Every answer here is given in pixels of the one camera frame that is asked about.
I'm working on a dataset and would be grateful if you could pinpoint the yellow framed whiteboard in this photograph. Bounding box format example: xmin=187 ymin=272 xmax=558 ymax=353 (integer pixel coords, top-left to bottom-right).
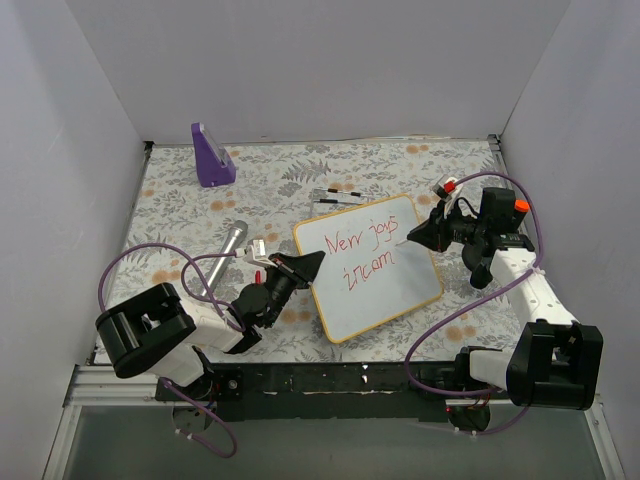
xmin=293 ymin=194 xmax=444 ymax=344

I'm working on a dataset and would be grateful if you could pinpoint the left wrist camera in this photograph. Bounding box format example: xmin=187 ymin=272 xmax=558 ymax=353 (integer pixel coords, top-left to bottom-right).
xmin=235 ymin=239 xmax=269 ymax=266

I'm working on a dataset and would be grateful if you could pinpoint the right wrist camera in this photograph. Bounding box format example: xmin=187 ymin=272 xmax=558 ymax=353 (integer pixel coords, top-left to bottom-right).
xmin=432 ymin=175 xmax=462 ymax=216

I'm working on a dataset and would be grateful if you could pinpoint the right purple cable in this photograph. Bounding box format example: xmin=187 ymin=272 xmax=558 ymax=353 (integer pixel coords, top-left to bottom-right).
xmin=403 ymin=172 xmax=545 ymax=436

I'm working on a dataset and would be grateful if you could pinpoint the purple wedge stand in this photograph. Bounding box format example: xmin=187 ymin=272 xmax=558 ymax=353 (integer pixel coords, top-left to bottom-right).
xmin=191 ymin=122 xmax=236 ymax=188

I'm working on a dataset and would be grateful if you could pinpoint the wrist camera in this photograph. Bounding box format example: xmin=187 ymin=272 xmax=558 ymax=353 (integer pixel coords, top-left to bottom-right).
xmin=432 ymin=175 xmax=462 ymax=216
xmin=235 ymin=239 xmax=269 ymax=266

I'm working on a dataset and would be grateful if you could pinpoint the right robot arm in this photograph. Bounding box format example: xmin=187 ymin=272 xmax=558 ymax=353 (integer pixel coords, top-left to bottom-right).
xmin=407 ymin=179 xmax=604 ymax=410

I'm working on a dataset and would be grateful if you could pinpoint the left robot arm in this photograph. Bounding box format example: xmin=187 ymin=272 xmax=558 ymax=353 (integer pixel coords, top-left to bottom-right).
xmin=95 ymin=246 xmax=326 ymax=400

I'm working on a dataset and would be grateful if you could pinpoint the silver microphone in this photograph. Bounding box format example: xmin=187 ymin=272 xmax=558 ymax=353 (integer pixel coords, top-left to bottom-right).
xmin=205 ymin=220 xmax=249 ymax=291

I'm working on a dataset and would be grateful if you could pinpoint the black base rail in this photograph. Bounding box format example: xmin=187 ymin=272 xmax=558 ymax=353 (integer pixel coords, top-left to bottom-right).
xmin=179 ymin=362 xmax=488 ymax=422

